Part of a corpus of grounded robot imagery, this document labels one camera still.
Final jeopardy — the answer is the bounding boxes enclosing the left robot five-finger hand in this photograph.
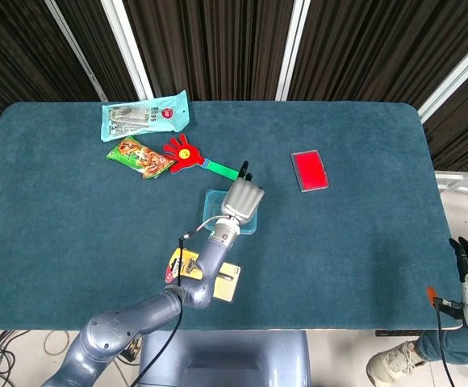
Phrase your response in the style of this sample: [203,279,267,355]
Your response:
[220,160,265,223]

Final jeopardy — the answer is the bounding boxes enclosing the teal plastic lid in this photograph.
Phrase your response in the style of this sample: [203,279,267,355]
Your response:
[203,189,259,237]

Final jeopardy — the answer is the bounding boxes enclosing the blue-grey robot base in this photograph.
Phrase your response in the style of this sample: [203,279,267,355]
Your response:
[137,330,312,387]

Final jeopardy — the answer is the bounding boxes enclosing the red hand clapper toy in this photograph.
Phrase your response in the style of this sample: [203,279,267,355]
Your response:
[162,133,241,183]

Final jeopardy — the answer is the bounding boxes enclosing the blue jeans leg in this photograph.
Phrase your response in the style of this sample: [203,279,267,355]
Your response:
[414,328,468,366]

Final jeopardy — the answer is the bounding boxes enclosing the red ink pad case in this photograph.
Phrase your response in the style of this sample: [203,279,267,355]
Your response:
[290,149,331,194]

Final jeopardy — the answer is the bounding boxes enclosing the yellow razor blister pack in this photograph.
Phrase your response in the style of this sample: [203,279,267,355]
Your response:
[164,247,243,302]

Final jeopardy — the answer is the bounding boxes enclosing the black table control panel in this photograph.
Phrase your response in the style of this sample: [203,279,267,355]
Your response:
[374,329,424,338]

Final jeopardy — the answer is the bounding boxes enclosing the grey sneaker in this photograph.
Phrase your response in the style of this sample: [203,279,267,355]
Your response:
[366,341,427,387]

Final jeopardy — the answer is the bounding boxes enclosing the teal table cloth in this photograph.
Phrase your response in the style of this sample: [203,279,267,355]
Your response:
[0,100,463,332]

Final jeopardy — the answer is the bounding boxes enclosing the green snack bag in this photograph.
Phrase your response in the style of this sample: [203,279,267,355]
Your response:
[105,135,177,180]

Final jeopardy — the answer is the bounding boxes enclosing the light teal cutlery package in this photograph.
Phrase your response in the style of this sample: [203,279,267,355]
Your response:
[100,89,190,143]

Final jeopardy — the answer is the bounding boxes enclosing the dark pleated curtain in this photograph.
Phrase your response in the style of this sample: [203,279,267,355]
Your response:
[0,0,468,174]

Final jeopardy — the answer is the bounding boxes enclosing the black floor power plug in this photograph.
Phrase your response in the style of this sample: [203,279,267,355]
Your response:
[116,336,144,366]

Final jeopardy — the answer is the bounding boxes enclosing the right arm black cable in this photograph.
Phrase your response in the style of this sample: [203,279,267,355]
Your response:
[431,297,458,387]

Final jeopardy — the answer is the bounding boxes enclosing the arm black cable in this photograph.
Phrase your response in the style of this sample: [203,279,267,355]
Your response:
[431,297,458,387]
[135,215,229,387]

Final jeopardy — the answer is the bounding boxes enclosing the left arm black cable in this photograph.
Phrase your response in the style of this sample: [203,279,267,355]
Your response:
[135,215,229,387]

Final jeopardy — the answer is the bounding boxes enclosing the white frame rails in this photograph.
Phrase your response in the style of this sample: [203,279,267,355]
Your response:
[434,160,468,199]

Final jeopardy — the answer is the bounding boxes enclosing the white frame post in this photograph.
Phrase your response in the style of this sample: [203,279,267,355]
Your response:
[100,0,155,101]
[416,26,468,124]
[275,0,312,102]

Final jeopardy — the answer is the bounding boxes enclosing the thin grey frame post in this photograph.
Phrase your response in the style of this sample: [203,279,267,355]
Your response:
[44,0,109,102]

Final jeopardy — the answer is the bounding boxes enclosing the black floor cable bundle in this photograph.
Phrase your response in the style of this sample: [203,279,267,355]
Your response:
[0,330,29,387]

